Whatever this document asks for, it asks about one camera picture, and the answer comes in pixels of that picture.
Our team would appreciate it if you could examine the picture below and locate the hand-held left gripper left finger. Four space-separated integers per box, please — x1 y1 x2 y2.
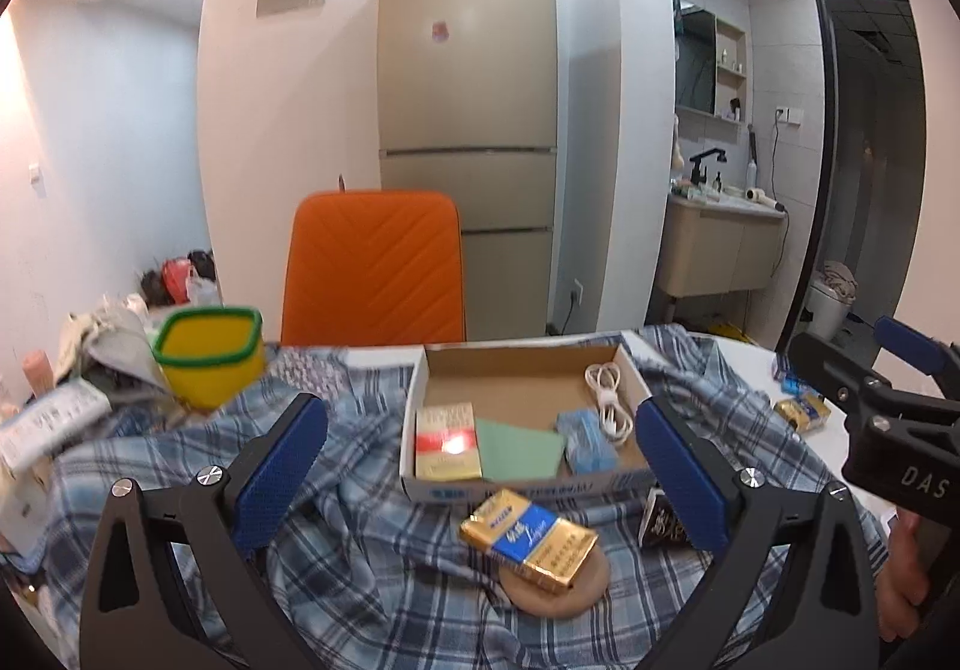
79 392 331 670

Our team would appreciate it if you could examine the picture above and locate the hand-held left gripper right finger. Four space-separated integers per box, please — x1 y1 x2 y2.
636 396 882 670

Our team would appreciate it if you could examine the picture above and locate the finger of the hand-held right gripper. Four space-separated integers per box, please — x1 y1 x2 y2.
874 315 960 408
787 331 912 431

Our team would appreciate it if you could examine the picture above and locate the black patterned packet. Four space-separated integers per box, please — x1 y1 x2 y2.
640 486 689 549

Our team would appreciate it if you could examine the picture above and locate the blue face mask pack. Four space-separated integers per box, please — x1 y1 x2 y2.
555 407 622 474

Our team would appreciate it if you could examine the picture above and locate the white charger cable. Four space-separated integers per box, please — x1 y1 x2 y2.
585 362 635 446

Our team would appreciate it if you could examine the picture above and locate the round tan wooden coaster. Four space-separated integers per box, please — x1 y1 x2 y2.
499 550 612 618

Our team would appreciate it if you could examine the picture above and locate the red cigarette pack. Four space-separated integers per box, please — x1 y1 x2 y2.
415 402 482 480

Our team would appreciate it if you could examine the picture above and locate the blue gold cigarette pack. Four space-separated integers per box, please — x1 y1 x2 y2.
459 488 601 596

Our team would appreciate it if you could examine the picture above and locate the green pad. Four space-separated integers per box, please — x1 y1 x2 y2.
474 417 567 483

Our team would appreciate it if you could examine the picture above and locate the cardboard box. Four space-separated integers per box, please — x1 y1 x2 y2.
400 331 655 502

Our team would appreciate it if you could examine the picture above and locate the person's right hand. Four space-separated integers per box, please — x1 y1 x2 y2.
876 509 935 643

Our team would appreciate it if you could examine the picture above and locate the gold small packet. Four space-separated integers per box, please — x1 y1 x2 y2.
775 394 832 432

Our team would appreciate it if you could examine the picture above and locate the white toilet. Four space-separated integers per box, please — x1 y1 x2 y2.
799 261 856 341

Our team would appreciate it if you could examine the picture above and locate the pink sequined cloth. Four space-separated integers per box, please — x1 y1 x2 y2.
281 346 353 401

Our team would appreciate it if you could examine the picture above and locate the blue plaid cloth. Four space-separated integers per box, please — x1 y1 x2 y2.
41 323 890 670

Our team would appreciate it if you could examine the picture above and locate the yellow bin green rim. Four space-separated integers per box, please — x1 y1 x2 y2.
154 305 266 411

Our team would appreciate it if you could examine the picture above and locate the beige vanity cabinet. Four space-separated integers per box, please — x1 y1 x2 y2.
655 194 788 300

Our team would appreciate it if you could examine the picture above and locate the pile of clothes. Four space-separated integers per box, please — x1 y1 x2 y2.
64 295 173 401

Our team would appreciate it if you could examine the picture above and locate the red plastic bag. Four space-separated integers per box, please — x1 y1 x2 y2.
139 250 218 307

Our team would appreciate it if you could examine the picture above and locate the white tissue packet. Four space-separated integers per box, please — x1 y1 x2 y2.
0 385 113 476

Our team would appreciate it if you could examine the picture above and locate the orange chair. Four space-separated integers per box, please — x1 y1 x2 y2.
281 188 467 346

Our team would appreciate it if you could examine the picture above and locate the black faucet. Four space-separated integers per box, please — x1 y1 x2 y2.
688 147 728 187

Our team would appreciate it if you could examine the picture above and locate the mirror cabinet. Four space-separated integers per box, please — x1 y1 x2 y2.
675 6 717 115

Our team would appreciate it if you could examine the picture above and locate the beige refrigerator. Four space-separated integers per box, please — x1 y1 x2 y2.
377 0 560 341

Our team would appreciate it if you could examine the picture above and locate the black door frame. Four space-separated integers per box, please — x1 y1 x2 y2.
814 0 927 348

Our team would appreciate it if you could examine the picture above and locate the wooden wall niche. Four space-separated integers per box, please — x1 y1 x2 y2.
714 16 749 125

